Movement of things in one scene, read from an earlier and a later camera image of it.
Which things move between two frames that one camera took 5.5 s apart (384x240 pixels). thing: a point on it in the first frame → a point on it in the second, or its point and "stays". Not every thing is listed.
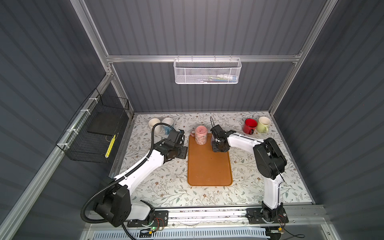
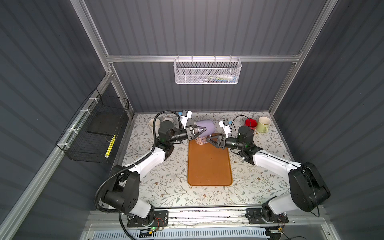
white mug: [158, 128] stays
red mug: [249, 126] stays
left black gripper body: [180, 152] → [189, 136]
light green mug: [263, 124] stays
